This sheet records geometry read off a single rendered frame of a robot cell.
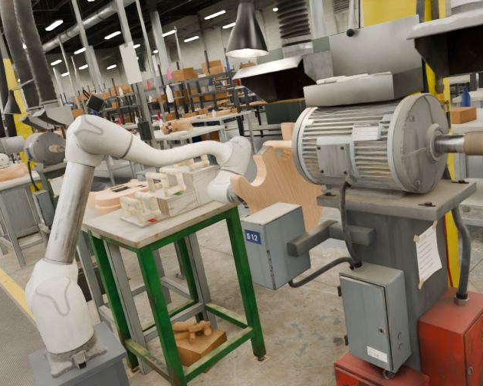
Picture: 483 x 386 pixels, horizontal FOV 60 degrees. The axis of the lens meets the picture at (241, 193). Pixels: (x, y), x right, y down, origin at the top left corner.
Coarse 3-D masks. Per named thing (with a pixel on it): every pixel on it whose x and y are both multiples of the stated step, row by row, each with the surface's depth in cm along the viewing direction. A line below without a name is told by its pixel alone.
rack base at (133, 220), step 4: (144, 212) 213; (148, 212) 211; (132, 216) 210; (164, 216) 200; (168, 216) 199; (124, 220) 207; (128, 220) 205; (132, 220) 203; (136, 220) 202; (160, 220) 197; (136, 224) 195; (140, 224) 193; (144, 224) 192; (148, 224) 193
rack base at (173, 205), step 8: (160, 192) 213; (184, 192) 204; (192, 192) 206; (144, 200) 218; (160, 200) 202; (168, 200) 198; (176, 200) 201; (184, 200) 203; (192, 200) 206; (160, 208) 205; (168, 208) 198; (176, 208) 201; (184, 208) 204; (192, 208) 206
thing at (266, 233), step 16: (272, 208) 122; (288, 208) 119; (256, 224) 113; (272, 224) 113; (288, 224) 117; (256, 240) 115; (272, 240) 114; (288, 240) 118; (256, 256) 117; (272, 256) 114; (288, 256) 118; (304, 256) 123; (256, 272) 120; (272, 272) 115; (288, 272) 119; (320, 272) 122; (272, 288) 116
